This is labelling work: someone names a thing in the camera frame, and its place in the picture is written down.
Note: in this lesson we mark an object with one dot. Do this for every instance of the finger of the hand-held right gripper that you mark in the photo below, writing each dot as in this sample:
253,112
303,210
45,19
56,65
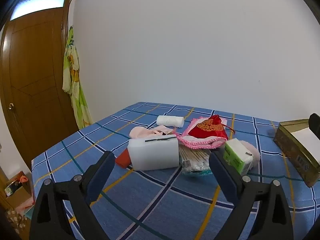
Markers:
315,126

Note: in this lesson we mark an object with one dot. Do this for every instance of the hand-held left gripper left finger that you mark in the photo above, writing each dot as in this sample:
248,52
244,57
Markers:
100,177

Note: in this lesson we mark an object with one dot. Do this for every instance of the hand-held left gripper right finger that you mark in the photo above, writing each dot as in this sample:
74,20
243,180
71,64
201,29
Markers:
222,172

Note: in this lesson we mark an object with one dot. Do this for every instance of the green tissue pack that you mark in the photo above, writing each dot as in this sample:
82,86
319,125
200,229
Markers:
237,155

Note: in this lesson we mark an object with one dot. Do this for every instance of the small orange-red cloth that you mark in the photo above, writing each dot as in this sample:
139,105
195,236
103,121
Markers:
123,158

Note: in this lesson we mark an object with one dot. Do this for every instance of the cotton swab pack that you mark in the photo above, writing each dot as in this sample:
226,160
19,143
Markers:
193,161

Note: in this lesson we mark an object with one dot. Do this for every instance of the gold metal tin box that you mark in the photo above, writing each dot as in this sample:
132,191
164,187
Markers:
292,152

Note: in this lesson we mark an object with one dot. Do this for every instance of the pink fluffy puff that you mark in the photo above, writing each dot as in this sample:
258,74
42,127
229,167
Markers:
255,155

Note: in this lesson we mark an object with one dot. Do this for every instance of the white gauze cloth pink edging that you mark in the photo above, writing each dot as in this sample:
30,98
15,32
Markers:
197,143

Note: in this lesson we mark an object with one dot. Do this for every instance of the white sponge block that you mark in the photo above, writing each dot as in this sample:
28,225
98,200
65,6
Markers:
152,153

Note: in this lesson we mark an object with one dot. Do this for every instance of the pale pink cloth garment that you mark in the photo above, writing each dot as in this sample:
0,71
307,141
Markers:
140,132

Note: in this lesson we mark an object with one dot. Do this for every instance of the white towel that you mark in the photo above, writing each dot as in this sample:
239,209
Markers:
170,121

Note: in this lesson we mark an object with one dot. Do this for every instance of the blue plaid bed sheet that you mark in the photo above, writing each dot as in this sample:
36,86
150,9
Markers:
150,200

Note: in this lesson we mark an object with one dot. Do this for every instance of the cardboard box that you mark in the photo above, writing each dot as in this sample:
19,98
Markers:
18,192

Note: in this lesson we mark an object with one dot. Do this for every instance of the green yellow hanging cloth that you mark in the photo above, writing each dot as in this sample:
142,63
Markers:
75,85

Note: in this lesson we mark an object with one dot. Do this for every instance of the brass door knob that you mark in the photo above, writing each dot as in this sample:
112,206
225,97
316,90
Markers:
11,106

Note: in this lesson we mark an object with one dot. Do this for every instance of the brown wooden door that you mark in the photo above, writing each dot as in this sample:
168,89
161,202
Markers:
37,80

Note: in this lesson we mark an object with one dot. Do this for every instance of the frosted transom window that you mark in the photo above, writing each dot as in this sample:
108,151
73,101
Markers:
40,1

